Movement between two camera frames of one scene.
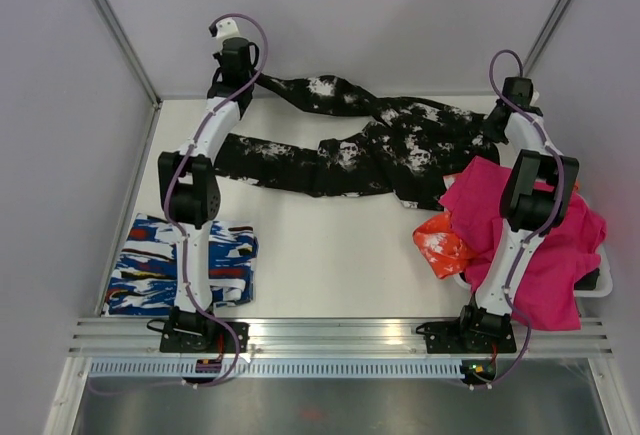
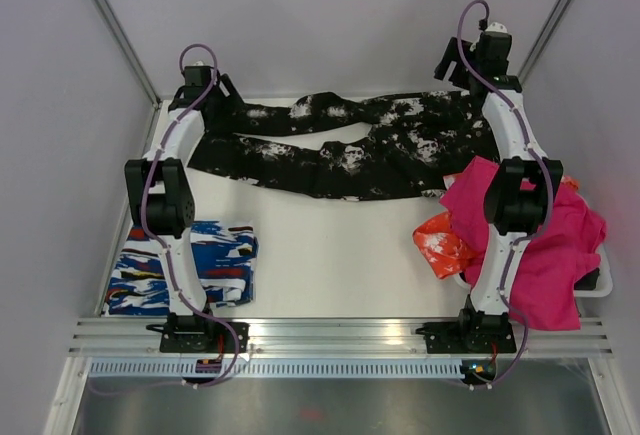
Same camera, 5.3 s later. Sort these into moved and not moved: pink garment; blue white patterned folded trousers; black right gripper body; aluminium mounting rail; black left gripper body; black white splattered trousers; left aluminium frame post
Moved: black white splattered trousers; black right gripper body; black left gripper body
Not moved: pink garment; blue white patterned folded trousers; left aluminium frame post; aluminium mounting rail
